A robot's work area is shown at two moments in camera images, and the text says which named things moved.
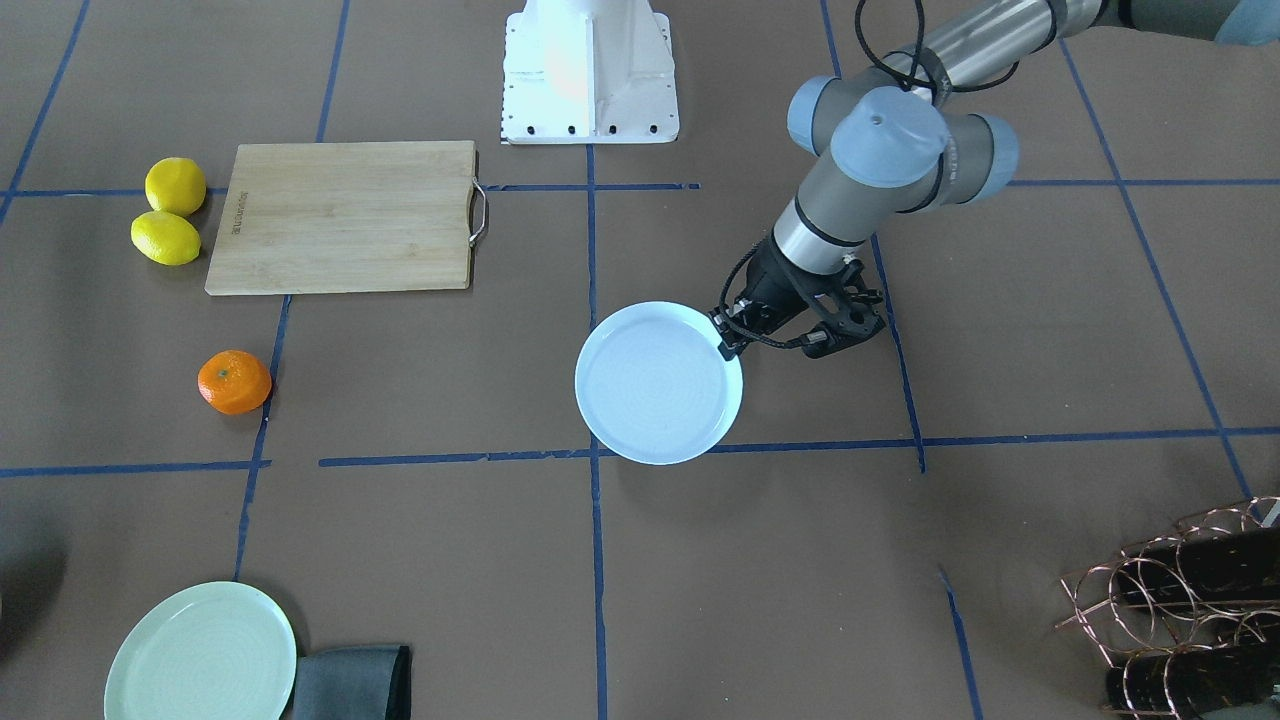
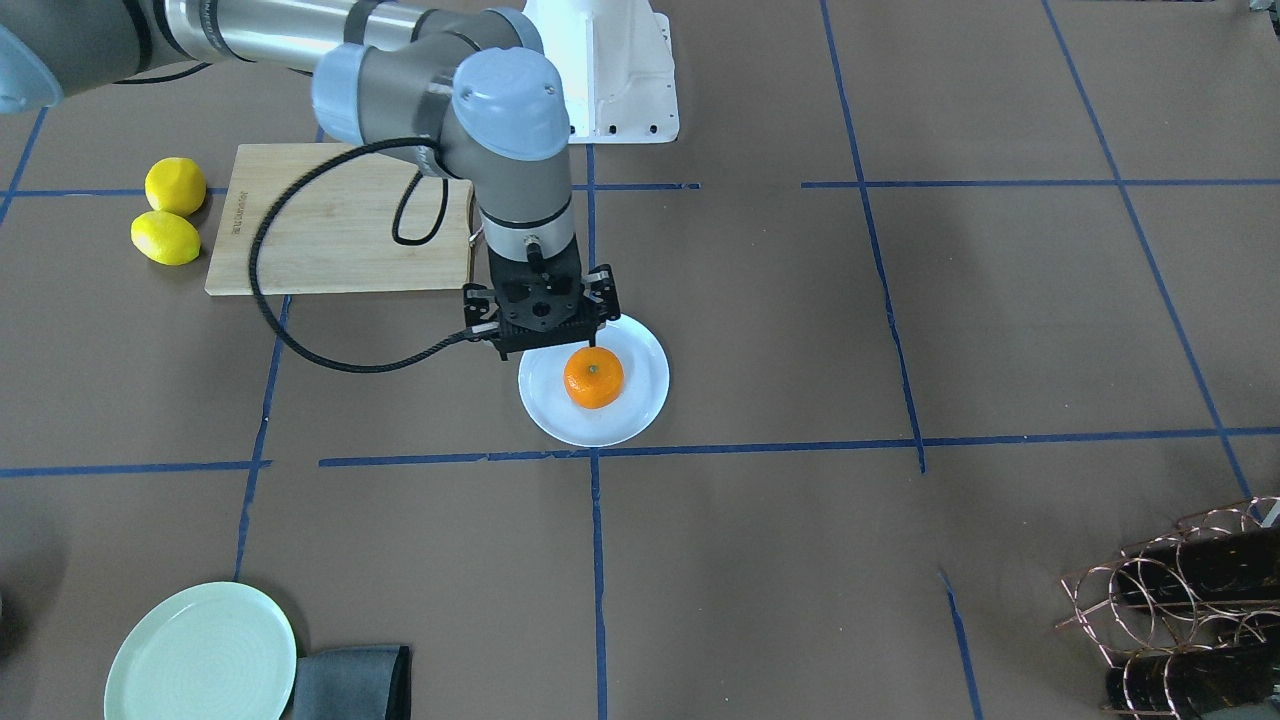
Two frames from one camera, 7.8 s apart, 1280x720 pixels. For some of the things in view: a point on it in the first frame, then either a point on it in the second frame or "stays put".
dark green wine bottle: [1195, 678] stays put
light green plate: [213, 651] stays put
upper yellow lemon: [166, 237] stays put
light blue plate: [652, 386] to [552, 409]
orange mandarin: [234, 382] to [593, 377]
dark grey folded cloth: [354, 683] stays put
